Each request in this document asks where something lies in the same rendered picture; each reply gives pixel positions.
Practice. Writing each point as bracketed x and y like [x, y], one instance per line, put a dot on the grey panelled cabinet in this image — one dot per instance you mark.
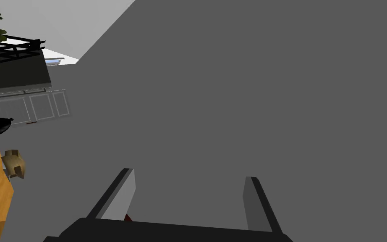
[22, 90]

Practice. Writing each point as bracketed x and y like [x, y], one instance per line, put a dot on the black railing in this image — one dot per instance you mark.
[10, 50]

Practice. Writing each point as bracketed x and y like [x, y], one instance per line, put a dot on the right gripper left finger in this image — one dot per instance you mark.
[119, 198]

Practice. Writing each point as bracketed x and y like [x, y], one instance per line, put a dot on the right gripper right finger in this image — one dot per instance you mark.
[259, 208]

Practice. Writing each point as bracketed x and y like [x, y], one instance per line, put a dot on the blue window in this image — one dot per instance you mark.
[53, 62]

